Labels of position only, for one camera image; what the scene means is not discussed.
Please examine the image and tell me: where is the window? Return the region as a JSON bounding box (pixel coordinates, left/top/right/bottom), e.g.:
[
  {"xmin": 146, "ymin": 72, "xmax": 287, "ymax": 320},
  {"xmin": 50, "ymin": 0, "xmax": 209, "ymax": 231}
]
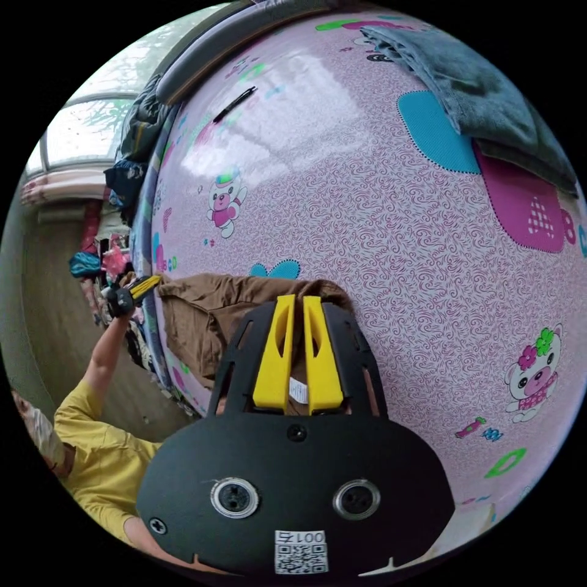
[{"xmin": 23, "ymin": 16, "xmax": 230, "ymax": 180}]

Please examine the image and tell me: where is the bed with pink printed sheet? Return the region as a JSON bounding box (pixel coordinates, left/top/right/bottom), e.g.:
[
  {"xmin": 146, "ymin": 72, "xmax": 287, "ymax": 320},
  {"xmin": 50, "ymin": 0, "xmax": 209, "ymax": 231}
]
[{"xmin": 130, "ymin": 3, "xmax": 587, "ymax": 535}]

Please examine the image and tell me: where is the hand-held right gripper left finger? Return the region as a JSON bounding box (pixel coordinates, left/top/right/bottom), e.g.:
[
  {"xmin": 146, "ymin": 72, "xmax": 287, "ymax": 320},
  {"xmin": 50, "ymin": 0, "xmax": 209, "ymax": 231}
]
[{"xmin": 253, "ymin": 295, "xmax": 297, "ymax": 410}]

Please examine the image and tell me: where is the person's right forearm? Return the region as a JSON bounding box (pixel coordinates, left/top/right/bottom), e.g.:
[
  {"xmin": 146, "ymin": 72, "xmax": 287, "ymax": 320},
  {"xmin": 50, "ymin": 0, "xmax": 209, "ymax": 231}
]
[{"xmin": 122, "ymin": 514, "xmax": 246, "ymax": 577}]

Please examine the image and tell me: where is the black pen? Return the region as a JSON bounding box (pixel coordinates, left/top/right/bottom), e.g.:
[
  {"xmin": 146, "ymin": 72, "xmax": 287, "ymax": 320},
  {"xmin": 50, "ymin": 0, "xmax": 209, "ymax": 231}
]
[{"xmin": 212, "ymin": 86, "xmax": 258, "ymax": 124}]

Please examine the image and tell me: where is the brown t-shirt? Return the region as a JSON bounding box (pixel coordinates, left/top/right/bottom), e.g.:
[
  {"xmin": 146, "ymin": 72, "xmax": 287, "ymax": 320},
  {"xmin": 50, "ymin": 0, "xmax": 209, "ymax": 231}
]
[{"xmin": 155, "ymin": 273, "xmax": 358, "ymax": 405}]

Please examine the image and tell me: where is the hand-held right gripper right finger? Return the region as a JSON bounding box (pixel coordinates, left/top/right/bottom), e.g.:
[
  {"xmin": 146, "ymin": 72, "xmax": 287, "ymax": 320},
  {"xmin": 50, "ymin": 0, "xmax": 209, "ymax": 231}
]
[{"xmin": 302, "ymin": 295, "xmax": 343, "ymax": 416}]

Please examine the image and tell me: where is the person's left forearm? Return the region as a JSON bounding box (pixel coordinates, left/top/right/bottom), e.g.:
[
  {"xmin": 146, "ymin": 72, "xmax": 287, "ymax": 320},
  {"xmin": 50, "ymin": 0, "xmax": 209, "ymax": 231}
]
[{"xmin": 84, "ymin": 316, "xmax": 134, "ymax": 391}]

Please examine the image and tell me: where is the dark blue pile of clothes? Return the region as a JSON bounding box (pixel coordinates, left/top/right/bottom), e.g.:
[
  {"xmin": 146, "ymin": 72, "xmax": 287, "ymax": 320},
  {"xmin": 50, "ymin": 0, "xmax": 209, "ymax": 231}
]
[{"xmin": 104, "ymin": 73, "xmax": 184, "ymax": 222}]

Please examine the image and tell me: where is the person's body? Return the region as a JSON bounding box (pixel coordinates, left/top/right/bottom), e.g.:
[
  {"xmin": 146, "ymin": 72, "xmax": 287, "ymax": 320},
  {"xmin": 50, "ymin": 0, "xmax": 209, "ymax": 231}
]
[{"xmin": 9, "ymin": 379, "xmax": 167, "ymax": 547}]

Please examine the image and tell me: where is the grey pile of clothes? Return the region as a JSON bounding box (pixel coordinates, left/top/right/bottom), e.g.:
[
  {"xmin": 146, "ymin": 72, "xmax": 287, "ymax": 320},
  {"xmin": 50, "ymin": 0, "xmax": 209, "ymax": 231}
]
[{"xmin": 360, "ymin": 25, "xmax": 581, "ymax": 199}]

